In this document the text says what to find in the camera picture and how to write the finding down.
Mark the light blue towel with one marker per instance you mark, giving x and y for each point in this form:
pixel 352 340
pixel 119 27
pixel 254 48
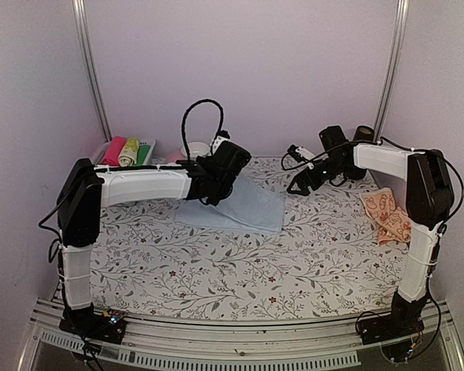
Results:
pixel 249 208

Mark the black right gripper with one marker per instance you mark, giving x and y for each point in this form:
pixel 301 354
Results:
pixel 302 181

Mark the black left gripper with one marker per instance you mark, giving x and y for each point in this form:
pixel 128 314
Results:
pixel 201 161

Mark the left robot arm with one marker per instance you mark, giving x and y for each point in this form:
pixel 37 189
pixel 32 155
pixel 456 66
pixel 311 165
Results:
pixel 76 218

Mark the white bowl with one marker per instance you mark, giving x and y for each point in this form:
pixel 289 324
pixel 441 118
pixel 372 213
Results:
pixel 195 149

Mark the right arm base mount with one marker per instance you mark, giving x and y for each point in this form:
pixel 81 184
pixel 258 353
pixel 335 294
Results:
pixel 373 328

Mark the white plastic basket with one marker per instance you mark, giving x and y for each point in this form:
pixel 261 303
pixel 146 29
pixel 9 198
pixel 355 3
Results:
pixel 98 154

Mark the pink rolled towel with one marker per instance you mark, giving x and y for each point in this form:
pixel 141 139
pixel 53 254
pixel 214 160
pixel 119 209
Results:
pixel 113 151

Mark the pink plate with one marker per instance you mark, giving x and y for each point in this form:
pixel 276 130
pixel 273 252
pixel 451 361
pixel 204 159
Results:
pixel 174 157

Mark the yellow-green rolled towel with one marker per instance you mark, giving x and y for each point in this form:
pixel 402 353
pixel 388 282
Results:
pixel 128 155

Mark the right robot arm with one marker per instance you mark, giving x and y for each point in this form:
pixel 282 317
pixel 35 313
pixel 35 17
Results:
pixel 429 199

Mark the dark brown cylinder cup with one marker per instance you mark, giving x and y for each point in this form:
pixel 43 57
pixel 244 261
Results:
pixel 363 134

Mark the green rolled towel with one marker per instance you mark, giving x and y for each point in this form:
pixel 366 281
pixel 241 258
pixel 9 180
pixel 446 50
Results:
pixel 143 154

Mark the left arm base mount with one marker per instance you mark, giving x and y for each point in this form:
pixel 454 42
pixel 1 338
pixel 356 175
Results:
pixel 87 324

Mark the orange patterned towel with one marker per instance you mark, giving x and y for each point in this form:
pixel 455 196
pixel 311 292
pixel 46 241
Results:
pixel 394 224

